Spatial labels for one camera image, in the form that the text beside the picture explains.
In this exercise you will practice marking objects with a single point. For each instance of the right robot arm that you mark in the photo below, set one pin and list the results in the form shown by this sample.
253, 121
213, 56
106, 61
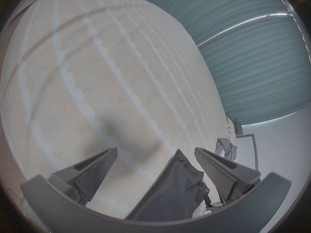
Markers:
213, 204

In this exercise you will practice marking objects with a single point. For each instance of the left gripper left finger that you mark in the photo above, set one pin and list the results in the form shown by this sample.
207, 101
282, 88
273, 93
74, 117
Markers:
92, 173

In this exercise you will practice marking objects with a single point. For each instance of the blue-green curtain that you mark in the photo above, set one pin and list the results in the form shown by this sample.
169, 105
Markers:
218, 8
262, 69

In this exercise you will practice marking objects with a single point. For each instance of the black T-shirt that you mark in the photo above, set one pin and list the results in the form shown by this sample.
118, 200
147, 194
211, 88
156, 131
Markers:
175, 190

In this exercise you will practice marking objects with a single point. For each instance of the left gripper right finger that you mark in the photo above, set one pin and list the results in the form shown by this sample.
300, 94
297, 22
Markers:
218, 176

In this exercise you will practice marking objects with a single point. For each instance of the bed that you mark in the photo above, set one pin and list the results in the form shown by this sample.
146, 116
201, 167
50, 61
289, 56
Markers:
109, 81

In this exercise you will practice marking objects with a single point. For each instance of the grey bedside table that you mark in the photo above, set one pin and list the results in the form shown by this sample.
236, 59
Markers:
238, 126

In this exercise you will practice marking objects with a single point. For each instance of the white printed pillow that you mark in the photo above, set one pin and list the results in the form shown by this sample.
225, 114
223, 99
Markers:
231, 130

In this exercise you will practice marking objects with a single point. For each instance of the pile of clothes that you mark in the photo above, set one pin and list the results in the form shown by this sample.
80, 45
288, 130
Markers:
226, 149

